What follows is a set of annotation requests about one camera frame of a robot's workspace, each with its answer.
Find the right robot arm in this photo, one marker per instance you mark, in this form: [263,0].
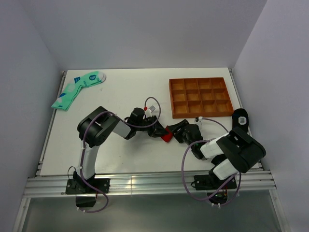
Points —
[235,151]

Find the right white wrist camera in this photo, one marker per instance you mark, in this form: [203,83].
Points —
[199,121]

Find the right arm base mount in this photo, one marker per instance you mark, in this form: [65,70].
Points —
[211,182]

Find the mint green patterned sock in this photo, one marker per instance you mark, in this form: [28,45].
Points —
[73,88]

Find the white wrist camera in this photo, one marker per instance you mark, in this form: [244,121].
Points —
[149,110]
[199,121]

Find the red santa sock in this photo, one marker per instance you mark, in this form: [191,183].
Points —
[167,137]

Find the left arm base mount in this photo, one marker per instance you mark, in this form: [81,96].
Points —
[86,196]

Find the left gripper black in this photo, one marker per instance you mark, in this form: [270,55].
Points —
[156,131]

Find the black blue sock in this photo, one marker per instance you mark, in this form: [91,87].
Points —
[240,119]

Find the orange compartment tray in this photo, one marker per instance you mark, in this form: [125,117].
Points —
[194,97]

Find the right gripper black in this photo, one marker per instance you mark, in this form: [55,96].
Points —
[174,128]

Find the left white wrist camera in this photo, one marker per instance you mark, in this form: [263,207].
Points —
[149,110]

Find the aluminium frame rail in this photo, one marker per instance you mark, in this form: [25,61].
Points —
[139,184]

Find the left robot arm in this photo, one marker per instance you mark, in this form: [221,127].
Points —
[97,126]

